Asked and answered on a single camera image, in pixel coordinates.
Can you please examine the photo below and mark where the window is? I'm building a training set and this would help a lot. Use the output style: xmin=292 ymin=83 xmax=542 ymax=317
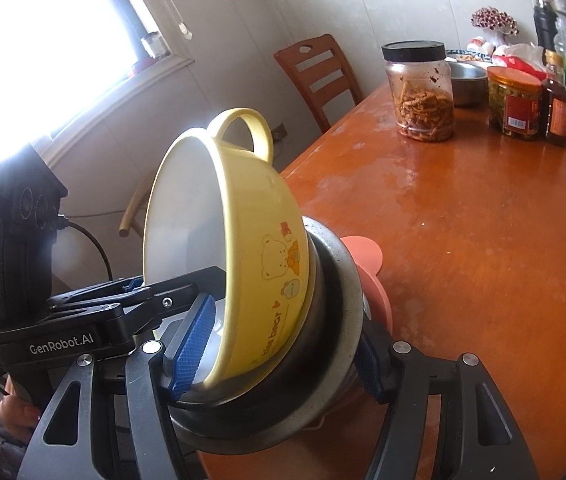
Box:
xmin=0 ymin=0 xmax=196 ymax=171

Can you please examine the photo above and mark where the dried flower decoration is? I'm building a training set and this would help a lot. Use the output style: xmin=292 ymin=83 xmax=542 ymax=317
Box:
xmin=472 ymin=7 xmax=520 ymax=50

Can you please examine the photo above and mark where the light wooden chair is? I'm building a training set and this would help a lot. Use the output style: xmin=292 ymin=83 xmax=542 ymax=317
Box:
xmin=118 ymin=175 xmax=164 ymax=238

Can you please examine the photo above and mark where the white blind cord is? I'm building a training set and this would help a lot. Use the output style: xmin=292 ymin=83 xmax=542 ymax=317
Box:
xmin=160 ymin=0 xmax=194 ymax=41

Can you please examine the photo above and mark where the blue patterned dish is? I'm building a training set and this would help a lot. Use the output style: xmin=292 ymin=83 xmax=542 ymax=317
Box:
xmin=445 ymin=49 xmax=488 ymax=65

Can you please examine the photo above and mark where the orange-lid jar of pickles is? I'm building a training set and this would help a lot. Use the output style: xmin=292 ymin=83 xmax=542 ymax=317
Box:
xmin=487 ymin=66 xmax=544 ymax=140

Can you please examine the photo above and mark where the yellow bowl with handle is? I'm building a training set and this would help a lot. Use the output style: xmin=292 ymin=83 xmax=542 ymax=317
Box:
xmin=143 ymin=107 xmax=316 ymax=393

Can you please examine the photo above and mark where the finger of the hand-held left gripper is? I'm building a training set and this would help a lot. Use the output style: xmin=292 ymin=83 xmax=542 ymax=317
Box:
xmin=46 ymin=276 xmax=146 ymax=311
xmin=53 ymin=266 xmax=227 ymax=323

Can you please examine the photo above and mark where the dark wooden chair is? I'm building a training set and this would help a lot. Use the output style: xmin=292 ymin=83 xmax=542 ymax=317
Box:
xmin=274 ymin=34 xmax=364 ymax=133

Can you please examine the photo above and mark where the black cable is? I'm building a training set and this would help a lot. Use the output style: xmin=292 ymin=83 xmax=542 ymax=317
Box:
xmin=56 ymin=217 xmax=114 ymax=281

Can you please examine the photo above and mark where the person's left forearm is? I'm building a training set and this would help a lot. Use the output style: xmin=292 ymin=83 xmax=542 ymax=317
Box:
xmin=0 ymin=397 xmax=31 ymax=473

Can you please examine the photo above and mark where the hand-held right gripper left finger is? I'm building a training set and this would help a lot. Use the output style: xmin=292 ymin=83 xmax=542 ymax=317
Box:
xmin=16 ymin=294 xmax=216 ymax=480

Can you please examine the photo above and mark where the red and white bag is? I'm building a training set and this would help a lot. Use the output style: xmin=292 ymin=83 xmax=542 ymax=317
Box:
xmin=493 ymin=42 xmax=548 ymax=73

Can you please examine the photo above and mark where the wide steel bowl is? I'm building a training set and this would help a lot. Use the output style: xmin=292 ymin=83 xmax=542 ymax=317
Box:
xmin=170 ymin=220 xmax=366 ymax=443

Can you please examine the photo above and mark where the black thermos flask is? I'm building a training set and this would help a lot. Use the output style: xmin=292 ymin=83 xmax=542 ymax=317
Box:
xmin=534 ymin=0 xmax=558 ymax=63

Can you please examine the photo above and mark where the small steel bowl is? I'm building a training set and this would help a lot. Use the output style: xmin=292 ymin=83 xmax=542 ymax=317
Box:
xmin=448 ymin=61 xmax=492 ymax=107

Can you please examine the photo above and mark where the person's left hand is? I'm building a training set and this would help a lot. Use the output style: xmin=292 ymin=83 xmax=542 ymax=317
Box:
xmin=3 ymin=377 xmax=41 ymax=428

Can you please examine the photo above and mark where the brown sauce bottle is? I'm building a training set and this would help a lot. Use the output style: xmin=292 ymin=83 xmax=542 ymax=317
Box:
xmin=542 ymin=50 xmax=566 ymax=147

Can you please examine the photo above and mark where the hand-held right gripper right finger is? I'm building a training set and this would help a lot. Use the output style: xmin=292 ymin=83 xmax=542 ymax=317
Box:
xmin=355 ymin=321 xmax=538 ymax=480

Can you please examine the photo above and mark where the small jar on windowsill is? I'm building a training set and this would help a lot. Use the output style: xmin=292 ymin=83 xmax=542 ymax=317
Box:
xmin=140 ymin=31 xmax=170 ymax=58

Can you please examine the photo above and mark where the pink bear-shaped plate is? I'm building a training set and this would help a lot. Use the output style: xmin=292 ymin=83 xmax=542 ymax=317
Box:
xmin=308 ymin=235 xmax=394 ymax=431

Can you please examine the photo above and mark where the black-lid jar of pickles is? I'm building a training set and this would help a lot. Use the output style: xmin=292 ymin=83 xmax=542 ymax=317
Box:
xmin=381 ymin=40 xmax=456 ymax=143

